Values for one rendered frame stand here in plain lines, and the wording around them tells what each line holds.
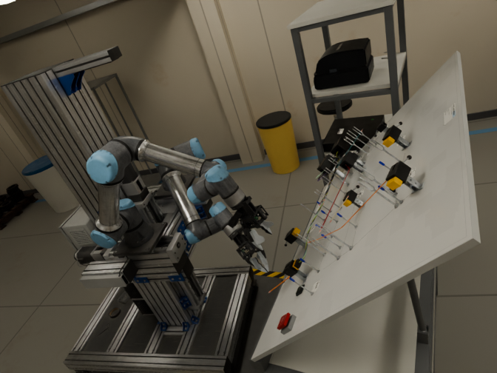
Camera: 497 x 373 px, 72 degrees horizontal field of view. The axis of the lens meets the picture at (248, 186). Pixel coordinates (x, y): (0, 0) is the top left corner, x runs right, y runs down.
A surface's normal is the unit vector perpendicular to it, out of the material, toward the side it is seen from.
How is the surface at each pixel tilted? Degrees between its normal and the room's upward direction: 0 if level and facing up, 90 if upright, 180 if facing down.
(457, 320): 0
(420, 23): 90
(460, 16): 90
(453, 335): 0
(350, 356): 0
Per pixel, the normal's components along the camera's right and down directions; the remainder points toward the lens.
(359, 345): -0.29, -0.81
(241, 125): -0.20, 0.57
